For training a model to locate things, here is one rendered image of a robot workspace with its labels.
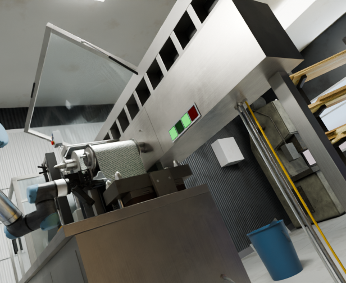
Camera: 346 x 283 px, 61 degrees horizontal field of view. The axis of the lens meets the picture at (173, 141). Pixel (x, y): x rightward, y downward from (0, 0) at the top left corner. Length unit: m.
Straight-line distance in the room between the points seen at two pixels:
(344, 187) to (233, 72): 0.56
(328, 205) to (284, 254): 3.22
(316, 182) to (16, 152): 5.32
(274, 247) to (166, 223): 2.19
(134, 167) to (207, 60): 0.66
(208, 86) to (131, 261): 0.74
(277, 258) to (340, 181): 2.22
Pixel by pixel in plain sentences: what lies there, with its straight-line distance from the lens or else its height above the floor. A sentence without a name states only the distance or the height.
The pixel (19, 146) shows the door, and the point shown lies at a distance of 4.93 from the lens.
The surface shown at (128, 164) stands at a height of 1.16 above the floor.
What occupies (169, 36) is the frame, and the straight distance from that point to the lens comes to 1.47.
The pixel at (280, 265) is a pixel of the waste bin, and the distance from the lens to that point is 3.32.
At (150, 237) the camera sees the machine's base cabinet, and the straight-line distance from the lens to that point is 1.15.
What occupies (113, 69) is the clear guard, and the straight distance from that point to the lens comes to 1.78.
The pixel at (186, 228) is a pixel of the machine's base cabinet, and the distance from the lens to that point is 1.24.
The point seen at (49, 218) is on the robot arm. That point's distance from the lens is 1.30.
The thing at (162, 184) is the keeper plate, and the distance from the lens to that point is 1.30.
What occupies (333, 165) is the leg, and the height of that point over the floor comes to 0.73.
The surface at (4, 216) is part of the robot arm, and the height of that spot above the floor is 1.05.
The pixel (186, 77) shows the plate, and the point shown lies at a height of 1.34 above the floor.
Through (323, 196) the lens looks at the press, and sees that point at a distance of 6.39.
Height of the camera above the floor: 0.70
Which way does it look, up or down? 18 degrees up
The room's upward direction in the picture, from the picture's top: 23 degrees counter-clockwise
